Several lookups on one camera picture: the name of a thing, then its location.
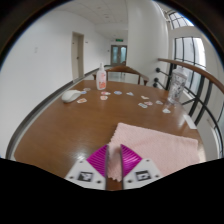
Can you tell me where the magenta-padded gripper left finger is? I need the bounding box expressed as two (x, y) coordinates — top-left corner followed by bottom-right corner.
(64, 143), (110, 191)

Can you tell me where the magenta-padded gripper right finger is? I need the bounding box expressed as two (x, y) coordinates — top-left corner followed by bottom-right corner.
(119, 143), (164, 191)

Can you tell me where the pink towel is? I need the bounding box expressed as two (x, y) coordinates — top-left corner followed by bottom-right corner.
(106, 122), (201, 183)

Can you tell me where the white computer mouse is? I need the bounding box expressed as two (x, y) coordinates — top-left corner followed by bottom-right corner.
(60, 89), (82, 104)

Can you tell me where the white paper card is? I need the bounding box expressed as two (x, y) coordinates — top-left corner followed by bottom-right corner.
(183, 114), (198, 130)

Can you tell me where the white bottle with pink label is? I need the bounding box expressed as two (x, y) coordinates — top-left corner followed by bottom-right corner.
(95, 63), (108, 91)

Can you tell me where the clear plastic tumbler with lid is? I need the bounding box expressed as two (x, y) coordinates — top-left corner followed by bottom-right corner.
(167, 65), (189, 105)

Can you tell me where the brown wooden chair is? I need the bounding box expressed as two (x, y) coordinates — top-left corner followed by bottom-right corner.
(92, 65), (150, 86)

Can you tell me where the grey single door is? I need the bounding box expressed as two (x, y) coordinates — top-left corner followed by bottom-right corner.
(71, 31), (85, 81)

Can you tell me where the glass double door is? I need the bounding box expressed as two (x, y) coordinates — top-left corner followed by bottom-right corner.
(110, 44), (128, 66)

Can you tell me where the black railing with wooden handrail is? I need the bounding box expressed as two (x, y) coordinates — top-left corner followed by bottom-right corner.
(152, 57), (224, 158)

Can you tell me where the black-framed window wall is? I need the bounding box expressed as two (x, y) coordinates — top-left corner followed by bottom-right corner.
(165, 9), (224, 158)

